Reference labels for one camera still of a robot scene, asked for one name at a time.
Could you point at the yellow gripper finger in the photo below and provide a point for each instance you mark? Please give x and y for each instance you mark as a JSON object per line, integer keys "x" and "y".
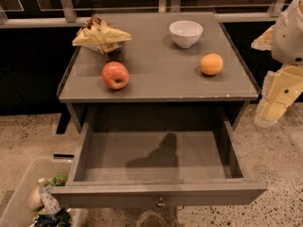
{"x": 264, "y": 41}
{"x": 279, "y": 91}

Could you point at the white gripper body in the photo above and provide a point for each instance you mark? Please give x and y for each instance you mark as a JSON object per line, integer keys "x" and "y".
{"x": 289, "y": 38}

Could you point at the orange fruit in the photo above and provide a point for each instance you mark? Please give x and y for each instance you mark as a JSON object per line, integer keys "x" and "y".
{"x": 211, "y": 64}

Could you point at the metal drawer knob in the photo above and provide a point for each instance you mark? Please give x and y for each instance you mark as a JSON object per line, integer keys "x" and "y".
{"x": 160, "y": 203}

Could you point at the open grey top drawer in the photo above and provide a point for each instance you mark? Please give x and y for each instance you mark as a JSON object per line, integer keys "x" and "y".
{"x": 135, "y": 168}

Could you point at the white bowl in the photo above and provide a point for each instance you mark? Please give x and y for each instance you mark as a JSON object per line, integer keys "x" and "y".
{"x": 185, "y": 34}

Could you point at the red apple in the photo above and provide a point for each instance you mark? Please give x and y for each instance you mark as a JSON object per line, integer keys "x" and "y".
{"x": 115, "y": 75}

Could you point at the yellow chip bag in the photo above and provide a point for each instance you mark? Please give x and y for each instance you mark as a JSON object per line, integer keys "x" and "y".
{"x": 98, "y": 35}

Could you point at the metal window railing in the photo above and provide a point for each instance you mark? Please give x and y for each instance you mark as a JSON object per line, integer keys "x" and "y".
{"x": 50, "y": 13}

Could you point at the green snack bag in bin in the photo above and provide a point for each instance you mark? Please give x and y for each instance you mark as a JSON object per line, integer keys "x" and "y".
{"x": 58, "y": 180}

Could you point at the dark blue snack bag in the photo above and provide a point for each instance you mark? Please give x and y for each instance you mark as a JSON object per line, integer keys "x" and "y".
{"x": 61, "y": 219}

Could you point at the plastic bottle in bin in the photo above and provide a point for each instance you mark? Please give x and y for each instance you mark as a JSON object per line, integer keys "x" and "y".
{"x": 51, "y": 205}

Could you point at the white round object in bin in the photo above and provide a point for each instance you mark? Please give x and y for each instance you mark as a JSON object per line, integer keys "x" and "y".
{"x": 34, "y": 199}

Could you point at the clear plastic bin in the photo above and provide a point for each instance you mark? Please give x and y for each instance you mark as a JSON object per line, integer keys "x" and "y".
{"x": 17, "y": 213}

